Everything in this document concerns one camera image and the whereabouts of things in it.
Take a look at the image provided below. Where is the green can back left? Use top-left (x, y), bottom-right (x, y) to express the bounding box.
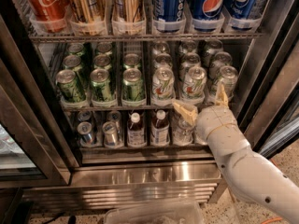
top-left (66, 43), bottom-right (86, 58)

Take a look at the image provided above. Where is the white 7up can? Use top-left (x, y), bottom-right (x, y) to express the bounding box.
top-left (209, 65), bottom-right (238, 101)
top-left (178, 40), bottom-right (197, 56)
top-left (151, 41), bottom-right (169, 57)
top-left (182, 65), bottom-right (206, 99)
top-left (151, 67), bottom-right (174, 100)
top-left (201, 39), bottom-right (223, 67)

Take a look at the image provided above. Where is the blue Pepsi can middle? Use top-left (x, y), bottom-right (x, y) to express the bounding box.
top-left (192, 0), bottom-right (223, 32)

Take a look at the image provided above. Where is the green can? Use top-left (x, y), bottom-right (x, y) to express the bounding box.
top-left (90, 68), bottom-right (113, 102)
top-left (66, 43), bottom-right (86, 58)
top-left (122, 68), bottom-right (145, 102)
top-left (95, 42), bottom-right (113, 56)
top-left (56, 69), bottom-right (86, 103)

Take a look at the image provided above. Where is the green can front right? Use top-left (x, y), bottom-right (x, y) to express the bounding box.
top-left (122, 68), bottom-right (145, 102)

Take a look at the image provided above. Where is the orange cable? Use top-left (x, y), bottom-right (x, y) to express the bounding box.
top-left (261, 217), bottom-right (284, 224)

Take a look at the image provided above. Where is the green can front middle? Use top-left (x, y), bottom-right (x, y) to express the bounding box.
top-left (90, 68), bottom-right (113, 102)

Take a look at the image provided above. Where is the gold soda can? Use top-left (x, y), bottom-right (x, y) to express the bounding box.
top-left (113, 0), bottom-right (144, 35)
top-left (70, 0), bottom-right (105, 35)

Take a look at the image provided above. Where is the green can back middle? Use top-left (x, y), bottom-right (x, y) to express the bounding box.
top-left (95, 42), bottom-right (113, 56)

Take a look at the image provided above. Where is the black cable on floor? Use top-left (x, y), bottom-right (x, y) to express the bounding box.
top-left (40, 212), bottom-right (78, 224)

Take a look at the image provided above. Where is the gold soda can right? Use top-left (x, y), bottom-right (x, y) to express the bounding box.
top-left (113, 0), bottom-right (144, 35)

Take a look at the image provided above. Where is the white 7up can second-row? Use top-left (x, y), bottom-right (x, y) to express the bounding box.
top-left (153, 53), bottom-right (172, 69)
top-left (179, 52), bottom-right (201, 79)
top-left (208, 51), bottom-right (233, 79)

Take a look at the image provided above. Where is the green can second-row left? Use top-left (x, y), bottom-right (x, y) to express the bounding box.
top-left (63, 55), bottom-right (89, 89)

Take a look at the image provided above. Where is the silver can bottom front left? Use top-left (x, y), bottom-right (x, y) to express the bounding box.
top-left (77, 121), bottom-right (95, 145)

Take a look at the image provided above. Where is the clear water bottle right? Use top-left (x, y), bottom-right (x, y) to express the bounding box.
top-left (194, 135), bottom-right (207, 146)

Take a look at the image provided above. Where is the silver can bottom front right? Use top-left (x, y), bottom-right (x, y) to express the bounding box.
top-left (102, 121), bottom-right (119, 147)

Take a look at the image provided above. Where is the blue Pepsi can left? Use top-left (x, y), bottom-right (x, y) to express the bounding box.
top-left (153, 0), bottom-right (185, 32)

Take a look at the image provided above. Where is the white 7up can second-row right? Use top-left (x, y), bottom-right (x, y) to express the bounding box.
top-left (208, 51), bottom-right (233, 79)

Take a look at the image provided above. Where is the silver can bottom back left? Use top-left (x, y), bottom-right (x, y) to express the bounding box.
top-left (78, 111), bottom-right (93, 122)

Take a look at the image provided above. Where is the gold soda can left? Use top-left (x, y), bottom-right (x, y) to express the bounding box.
top-left (70, 0), bottom-right (105, 35)

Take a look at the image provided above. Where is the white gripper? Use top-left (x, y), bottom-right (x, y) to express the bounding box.
top-left (172, 82), bottom-right (237, 139)

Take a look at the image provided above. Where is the silver can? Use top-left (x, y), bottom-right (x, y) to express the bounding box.
top-left (77, 121), bottom-right (95, 145)
top-left (102, 121), bottom-right (119, 147)
top-left (78, 111), bottom-right (93, 122)
top-left (107, 110), bottom-right (121, 133)

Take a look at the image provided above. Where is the brown tea bottle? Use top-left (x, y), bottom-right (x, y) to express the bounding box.
top-left (150, 110), bottom-right (169, 147)
top-left (127, 113), bottom-right (146, 147)

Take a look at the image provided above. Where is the white 7up can second-row middle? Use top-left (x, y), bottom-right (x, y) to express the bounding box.
top-left (179, 52), bottom-right (201, 79)

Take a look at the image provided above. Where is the green can second-row middle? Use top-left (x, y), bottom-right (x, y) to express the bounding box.
top-left (93, 54), bottom-right (113, 72)

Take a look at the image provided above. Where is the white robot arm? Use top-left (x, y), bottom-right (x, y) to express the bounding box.
top-left (172, 85), bottom-right (299, 224)

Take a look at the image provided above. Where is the stainless steel display fridge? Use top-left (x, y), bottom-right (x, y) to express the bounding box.
top-left (1, 0), bottom-right (298, 212)

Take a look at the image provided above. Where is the brown tea bottle right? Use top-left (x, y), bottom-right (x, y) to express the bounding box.
top-left (150, 110), bottom-right (169, 147)

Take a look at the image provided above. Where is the green can second-row right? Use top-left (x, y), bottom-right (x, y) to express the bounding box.
top-left (123, 53), bottom-right (141, 69)

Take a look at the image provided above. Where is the green can front left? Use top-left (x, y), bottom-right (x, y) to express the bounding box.
top-left (56, 69), bottom-right (86, 103)

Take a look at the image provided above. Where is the clear water bottle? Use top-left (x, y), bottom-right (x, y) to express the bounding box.
top-left (194, 135), bottom-right (207, 146)
top-left (172, 113), bottom-right (193, 147)

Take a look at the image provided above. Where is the clear water bottle left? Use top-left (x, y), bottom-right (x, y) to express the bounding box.
top-left (172, 113), bottom-right (193, 147)

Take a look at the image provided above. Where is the white 7up can second-row left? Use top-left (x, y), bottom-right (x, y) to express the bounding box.
top-left (153, 53), bottom-right (172, 69)

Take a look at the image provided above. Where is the silver can bottom back right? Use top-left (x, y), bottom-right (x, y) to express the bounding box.
top-left (107, 110), bottom-right (121, 133)

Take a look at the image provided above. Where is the red Coca-Cola can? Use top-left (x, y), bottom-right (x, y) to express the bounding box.
top-left (28, 0), bottom-right (66, 33)

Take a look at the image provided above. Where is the green can second-row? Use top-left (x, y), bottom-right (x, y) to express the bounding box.
top-left (63, 55), bottom-right (89, 89)
top-left (123, 53), bottom-right (141, 69)
top-left (93, 54), bottom-right (113, 72)

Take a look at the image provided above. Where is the brown tea bottle left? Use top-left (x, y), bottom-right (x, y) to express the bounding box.
top-left (127, 113), bottom-right (146, 147)

